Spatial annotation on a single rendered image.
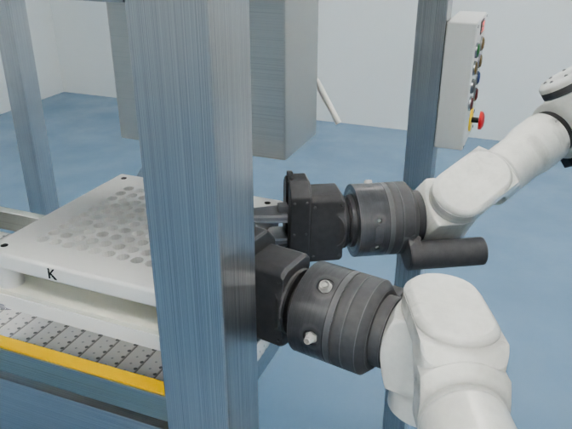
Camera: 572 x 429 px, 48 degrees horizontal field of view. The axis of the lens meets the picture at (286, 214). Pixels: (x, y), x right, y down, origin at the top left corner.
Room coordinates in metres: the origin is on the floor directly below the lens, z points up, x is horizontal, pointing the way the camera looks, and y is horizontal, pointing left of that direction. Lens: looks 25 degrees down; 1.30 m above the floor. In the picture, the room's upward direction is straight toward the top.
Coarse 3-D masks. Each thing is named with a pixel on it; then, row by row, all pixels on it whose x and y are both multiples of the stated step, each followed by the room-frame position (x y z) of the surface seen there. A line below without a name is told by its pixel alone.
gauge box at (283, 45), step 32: (256, 0) 0.68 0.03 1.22; (288, 0) 0.68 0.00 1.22; (256, 32) 0.69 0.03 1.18; (288, 32) 0.68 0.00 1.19; (128, 64) 0.75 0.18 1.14; (256, 64) 0.69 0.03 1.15; (288, 64) 0.68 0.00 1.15; (128, 96) 0.75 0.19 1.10; (256, 96) 0.69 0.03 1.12; (288, 96) 0.68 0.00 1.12; (128, 128) 0.75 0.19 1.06; (256, 128) 0.69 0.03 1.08; (288, 128) 0.68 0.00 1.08
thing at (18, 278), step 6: (0, 270) 0.59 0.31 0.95; (6, 270) 0.59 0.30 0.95; (0, 276) 0.60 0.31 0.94; (6, 276) 0.59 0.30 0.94; (12, 276) 0.60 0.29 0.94; (18, 276) 0.60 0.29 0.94; (24, 276) 0.61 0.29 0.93; (0, 282) 0.60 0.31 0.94; (6, 282) 0.59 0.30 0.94; (12, 282) 0.60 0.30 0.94; (18, 282) 0.60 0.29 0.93; (24, 282) 0.61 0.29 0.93; (6, 288) 0.59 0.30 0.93; (12, 288) 0.60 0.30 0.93
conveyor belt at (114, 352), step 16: (0, 320) 0.67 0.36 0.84; (16, 320) 0.67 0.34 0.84; (32, 320) 0.67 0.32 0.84; (48, 320) 0.67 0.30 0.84; (16, 336) 0.64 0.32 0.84; (32, 336) 0.64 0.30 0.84; (48, 336) 0.64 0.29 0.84; (64, 336) 0.64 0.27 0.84; (80, 336) 0.64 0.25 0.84; (96, 336) 0.64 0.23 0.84; (64, 352) 0.60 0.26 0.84; (80, 352) 0.60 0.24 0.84; (96, 352) 0.60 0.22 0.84; (112, 352) 0.60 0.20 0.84; (128, 352) 0.60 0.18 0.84; (144, 352) 0.60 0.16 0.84; (160, 352) 0.60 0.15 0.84; (128, 368) 0.58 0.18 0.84; (144, 368) 0.58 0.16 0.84; (160, 368) 0.58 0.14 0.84
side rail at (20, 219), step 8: (0, 208) 0.93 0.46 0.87; (8, 208) 0.93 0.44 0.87; (0, 216) 0.92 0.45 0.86; (8, 216) 0.91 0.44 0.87; (16, 216) 0.91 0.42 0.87; (24, 216) 0.90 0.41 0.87; (32, 216) 0.90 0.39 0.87; (40, 216) 0.90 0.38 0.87; (0, 224) 0.92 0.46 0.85; (8, 224) 0.91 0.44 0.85; (16, 224) 0.91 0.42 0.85; (24, 224) 0.90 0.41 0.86
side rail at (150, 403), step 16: (0, 352) 0.56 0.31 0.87; (16, 352) 0.56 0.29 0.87; (0, 368) 0.57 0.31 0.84; (16, 368) 0.56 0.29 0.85; (32, 368) 0.55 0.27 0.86; (48, 368) 0.54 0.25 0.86; (64, 368) 0.53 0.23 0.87; (48, 384) 0.54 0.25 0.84; (64, 384) 0.53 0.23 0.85; (80, 384) 0.53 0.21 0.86; (96, 384) 0.52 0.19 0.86; (112, 384) 0.51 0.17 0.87; (112, 400) 0.51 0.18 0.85; (128, 400) 0.50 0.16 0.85; (144, 400) 0.50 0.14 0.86; (160, 400) 0.49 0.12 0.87; (160, 416) 0.49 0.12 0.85
